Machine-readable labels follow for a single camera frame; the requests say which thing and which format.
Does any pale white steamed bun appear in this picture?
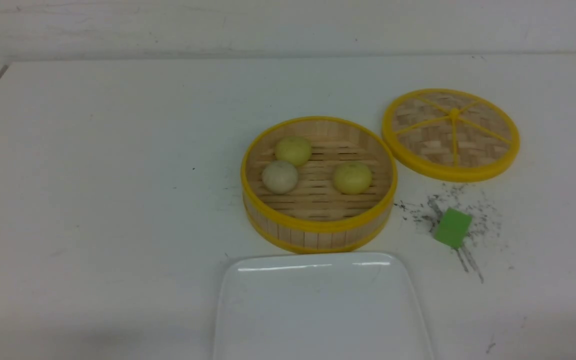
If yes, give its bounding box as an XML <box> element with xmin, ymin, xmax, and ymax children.
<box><xmin>262</xmin><ymin>161</ymin><xmax>299</xmax><ymax>195</ymax></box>

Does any yellow steamed bun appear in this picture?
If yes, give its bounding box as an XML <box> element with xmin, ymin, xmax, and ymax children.
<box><xmin>333</xmin><ymin>161</ymin><xmax>373</xmax><ymax>195</ymax></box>
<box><xmin>274</xmin><ymin>136</ymin><xmax>313</xmax><ymax>167</ymax></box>

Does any white rectangular plate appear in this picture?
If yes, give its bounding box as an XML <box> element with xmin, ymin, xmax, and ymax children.
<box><xmin>212</xmin><ymin>251</ymin><xmax>435</xmax><ymax>360</ymax></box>

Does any bamboo steamer basket yellow rim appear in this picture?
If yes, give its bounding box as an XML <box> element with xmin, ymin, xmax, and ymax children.
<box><xmin>240</xmin><ymin>116</ymin><xmax>398</xmax><ymax>254</ymax></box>

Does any bamboo steamer lid yellow rim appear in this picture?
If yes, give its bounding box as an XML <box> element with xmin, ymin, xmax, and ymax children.
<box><xmin>381</xmin><ymin>88</ymin><xmax>521</xmax><ymax>183</ymax></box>

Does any green cube block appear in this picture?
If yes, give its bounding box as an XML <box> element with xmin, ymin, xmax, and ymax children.
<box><xmin>433</xmin><ymin>207</ymin><xmax>473</xmax><ymax>249</ymax></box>

